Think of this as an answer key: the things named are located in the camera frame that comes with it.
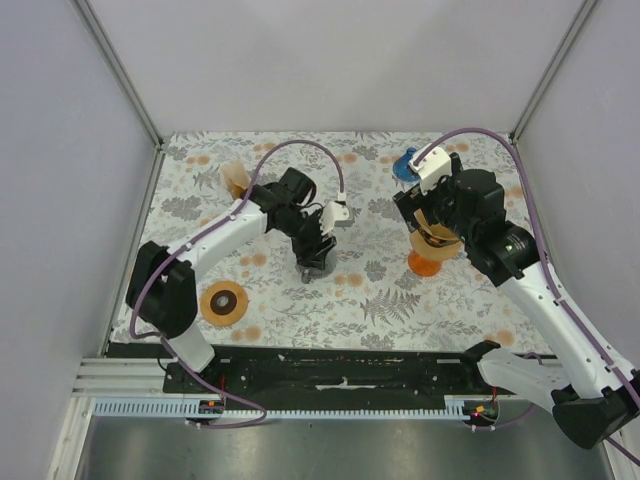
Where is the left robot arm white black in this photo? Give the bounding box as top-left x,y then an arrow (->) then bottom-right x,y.
125,168 -> 349,393

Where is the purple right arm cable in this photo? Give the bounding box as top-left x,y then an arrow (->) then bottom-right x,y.
412,126 -> 640,461

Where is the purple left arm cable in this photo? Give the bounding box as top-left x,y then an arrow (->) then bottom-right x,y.
128,140 -> 271,429

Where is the aluminium frame post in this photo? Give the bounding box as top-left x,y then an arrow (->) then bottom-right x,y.
71,0 -> 164,150
509,0 -> 601,145

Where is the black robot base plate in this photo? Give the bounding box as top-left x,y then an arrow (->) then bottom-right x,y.
162,342 -> 520,410

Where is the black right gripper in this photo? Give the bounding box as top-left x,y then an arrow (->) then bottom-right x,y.
393,164 -> 476,243

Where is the orange coffee filter box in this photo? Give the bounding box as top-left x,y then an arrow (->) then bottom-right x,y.
219,160 -> 251,200

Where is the ribbed glass coffee dripper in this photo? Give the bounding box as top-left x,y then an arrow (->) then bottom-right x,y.
420,231 -> 460,248

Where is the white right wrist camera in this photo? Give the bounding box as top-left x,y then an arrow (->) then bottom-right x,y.
409,147 -> 452,195

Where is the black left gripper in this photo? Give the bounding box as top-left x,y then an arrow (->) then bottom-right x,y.
275,208 -> 336,272

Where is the blue cone dripper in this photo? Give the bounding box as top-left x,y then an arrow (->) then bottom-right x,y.
392,147 -> 419,183

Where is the aluminium rail front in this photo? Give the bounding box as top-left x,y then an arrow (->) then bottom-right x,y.
69,355 -> 171,399

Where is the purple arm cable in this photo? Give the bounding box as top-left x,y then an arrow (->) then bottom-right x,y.
128,140 -> 271,429
412,126 -> 640,461

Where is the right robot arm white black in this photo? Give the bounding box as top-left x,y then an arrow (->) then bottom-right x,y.
393,169 -> 639,449

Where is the aluminium frame post right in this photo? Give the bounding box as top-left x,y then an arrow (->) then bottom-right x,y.
509,0 -> 601,145

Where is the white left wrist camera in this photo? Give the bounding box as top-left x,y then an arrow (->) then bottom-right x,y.
320,201 -> 354,234

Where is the aluminium frame post left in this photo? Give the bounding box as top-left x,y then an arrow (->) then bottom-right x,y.
71,0 -> 164,150

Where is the brown paper coffee filter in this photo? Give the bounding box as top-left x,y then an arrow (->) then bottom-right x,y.
414,209 -> 456,238

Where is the light blue cable duct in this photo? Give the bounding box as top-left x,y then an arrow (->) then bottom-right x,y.
93,396 -> 489,421

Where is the floral patterned table mat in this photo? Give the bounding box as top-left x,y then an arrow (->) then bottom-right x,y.
108,129 -> 566,356

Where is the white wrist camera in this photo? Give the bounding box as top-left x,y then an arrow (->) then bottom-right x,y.
320,201 -> 354,234
409,147 -> 452,195

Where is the grey ribbed glass carafe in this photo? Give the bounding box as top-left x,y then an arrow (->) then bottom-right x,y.
296,251 -> 337,284

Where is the bamboo ring dripper stand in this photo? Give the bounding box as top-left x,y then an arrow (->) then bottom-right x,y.
409,231 -> 462,262

